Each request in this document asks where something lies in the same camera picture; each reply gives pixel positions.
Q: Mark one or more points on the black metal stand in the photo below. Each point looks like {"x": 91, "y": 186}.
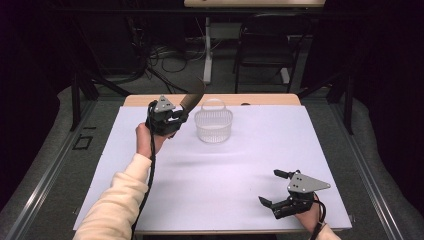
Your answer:
{"x": 76, "y": 100}
{"x": 348, "y": 103}

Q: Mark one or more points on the black chair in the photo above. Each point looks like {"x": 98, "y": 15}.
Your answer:
{"x": 266, "y": 46}

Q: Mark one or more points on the person's right hand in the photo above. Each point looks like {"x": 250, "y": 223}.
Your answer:
{"x": 308, "y": 218}

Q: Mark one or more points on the white table mat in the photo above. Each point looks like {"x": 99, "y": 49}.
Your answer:
{"x": 233, "y": 173}

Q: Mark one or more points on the wooden table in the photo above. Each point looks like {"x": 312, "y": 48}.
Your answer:
{"x": 266, "y": 99}

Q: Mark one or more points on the white desk leg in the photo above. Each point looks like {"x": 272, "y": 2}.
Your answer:
{"x": 207, "y": 66}

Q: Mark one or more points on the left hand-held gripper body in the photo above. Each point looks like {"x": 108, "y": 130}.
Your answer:
{"x": 161, "y": 115}

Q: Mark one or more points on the person's left hand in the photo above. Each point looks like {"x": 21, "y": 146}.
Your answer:
{"x": 146, "y": 140}

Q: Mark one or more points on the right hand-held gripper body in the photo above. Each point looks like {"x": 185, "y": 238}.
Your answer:
{"x": 301, "y": 190}

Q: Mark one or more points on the white plastic basket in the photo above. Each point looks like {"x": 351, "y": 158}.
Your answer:
{"x": 213, "y": 133}

